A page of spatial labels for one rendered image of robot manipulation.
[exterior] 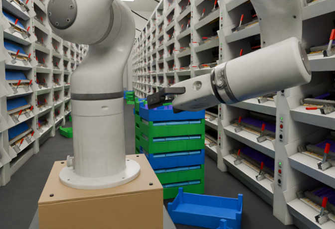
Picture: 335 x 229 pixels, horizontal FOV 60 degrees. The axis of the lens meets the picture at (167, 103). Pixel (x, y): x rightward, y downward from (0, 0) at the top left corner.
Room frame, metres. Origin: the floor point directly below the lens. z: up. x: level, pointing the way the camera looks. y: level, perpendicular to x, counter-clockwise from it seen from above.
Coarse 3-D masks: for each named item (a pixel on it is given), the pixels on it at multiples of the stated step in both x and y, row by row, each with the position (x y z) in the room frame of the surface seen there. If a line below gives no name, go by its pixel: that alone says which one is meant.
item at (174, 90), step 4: (164, 88) 0.58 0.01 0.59; (168, 88) 0.58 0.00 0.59; (172, 88) 0.58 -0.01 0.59; (176, 88) 0.58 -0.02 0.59; (180, 88) 0.59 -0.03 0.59; (184, 88) 0.59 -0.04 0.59; (160, 92) 0.59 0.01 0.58; (164, 92) 0.57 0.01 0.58; (168, 92) 0.57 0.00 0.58; (172, 92) 0.58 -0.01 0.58; (176, 92) 0.58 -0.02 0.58; (180, 92) 0.58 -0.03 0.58; (184, 92) 0.59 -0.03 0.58
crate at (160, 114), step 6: (144, 108) 1.48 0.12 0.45; (162, 108) 1.62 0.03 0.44; (144, 114) 1.47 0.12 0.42; (150, 114) 1.39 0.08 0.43; (156, 114) 1.40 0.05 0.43; (162, 114) 1.41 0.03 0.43; (168, 114) 1.42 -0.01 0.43; (174, 114) 1.43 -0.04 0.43; (180, 114) 1.44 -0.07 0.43; (186, 114) 1.45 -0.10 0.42; (192, 114) 1.46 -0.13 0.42; (198, 114) 1.47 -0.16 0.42; (204, 114) 1.49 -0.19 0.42; (150, 120) 1.39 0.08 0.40; (156, 120) 1.40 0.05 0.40; (162, 120) 1.41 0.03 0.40
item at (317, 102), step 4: (304, 100) 1.14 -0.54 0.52; (308, 100) 1.11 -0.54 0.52; (312, 100) 1.09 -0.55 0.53; (316, 100) 1.08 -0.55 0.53; (320, 100) 1.06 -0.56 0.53; (324, 100) 1.05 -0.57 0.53; (328, 100) 1.03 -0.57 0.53; (312, 104) 1.10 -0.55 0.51; (316, 104) 1.07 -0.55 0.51; (320, 104) 1.05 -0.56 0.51
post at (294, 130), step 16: (320, 16) 1.18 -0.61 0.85; (304, 32) 1.16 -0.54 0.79; (320, 32) 1.18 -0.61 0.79; (320, 80) 1.18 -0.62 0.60; (288, 96) 1.17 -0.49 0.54; (288, 112) 1.16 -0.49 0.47; (288, 128) 1.16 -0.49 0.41; (304, 128) 1.17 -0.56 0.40; (320, 128) 1.18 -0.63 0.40; (288, 160) 1.16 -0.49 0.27; (288, 176) 1.16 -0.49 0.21; (304, 176) 1.17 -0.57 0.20; (288, 224) 1.16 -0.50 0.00
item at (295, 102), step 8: (312, 88) 1.17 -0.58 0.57; (320, 88) 1.18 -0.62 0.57; (328, 88) 1.18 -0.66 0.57; (296, 96) 1.16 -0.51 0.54; (304, 96) 1.16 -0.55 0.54; (312, 96) 1.15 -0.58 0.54; (288, 104) 1.15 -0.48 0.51; (296, 104) 1.16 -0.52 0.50; (296, 112) 1.11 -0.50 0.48; (304, 112) 1.07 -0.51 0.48; (312, 112) 1.04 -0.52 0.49; (320, 112) 1.01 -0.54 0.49; (296, 120) 1.13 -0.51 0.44; (304, 120) 1.08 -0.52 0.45; (312, 120) 1.04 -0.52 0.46; (320, 120) 0.99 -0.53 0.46; (328, 120) 0.95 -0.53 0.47
